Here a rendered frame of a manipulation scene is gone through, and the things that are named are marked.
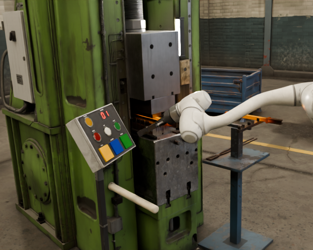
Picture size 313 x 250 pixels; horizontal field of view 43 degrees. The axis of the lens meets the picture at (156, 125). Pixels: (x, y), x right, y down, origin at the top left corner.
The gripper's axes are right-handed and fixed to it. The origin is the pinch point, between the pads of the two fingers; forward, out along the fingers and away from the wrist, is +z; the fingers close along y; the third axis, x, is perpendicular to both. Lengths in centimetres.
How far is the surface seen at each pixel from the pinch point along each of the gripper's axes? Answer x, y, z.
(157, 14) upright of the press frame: 65, 81, -7
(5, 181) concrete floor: 20, 106, 249
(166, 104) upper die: 7.1, 46.4, 4.1
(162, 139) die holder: -11.1, 35.7, 12.8
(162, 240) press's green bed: -71, 33, 50
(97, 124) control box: 15.2, -14.7, 13.2
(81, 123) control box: 18.7, -25.3, 13.2
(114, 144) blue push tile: 2.0, -11.5, 12.5
